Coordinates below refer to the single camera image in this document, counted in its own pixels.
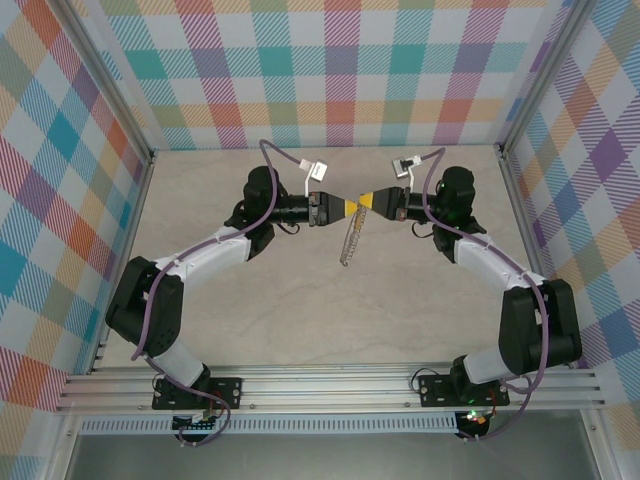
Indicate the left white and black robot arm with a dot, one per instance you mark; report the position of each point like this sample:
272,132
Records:
210,255

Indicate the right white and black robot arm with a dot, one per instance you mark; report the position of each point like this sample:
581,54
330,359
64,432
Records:
520,325

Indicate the grey metal panel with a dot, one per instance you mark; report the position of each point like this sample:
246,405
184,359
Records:
325,457

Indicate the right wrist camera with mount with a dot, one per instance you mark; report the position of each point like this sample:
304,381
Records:
399,169

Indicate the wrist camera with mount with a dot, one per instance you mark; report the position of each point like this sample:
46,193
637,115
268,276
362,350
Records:
399,169
319,171

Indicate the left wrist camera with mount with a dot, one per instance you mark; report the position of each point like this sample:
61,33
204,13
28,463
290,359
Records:
319,171

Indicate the aluminium side rail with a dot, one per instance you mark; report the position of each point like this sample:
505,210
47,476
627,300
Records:
524,215
134,215

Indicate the aluminium frame post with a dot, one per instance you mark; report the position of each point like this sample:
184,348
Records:
538,85
112,85

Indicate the long aluminium base rail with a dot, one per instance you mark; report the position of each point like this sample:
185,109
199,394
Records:
325,387

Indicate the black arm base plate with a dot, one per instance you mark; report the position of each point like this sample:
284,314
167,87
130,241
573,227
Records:
227,392
437,392

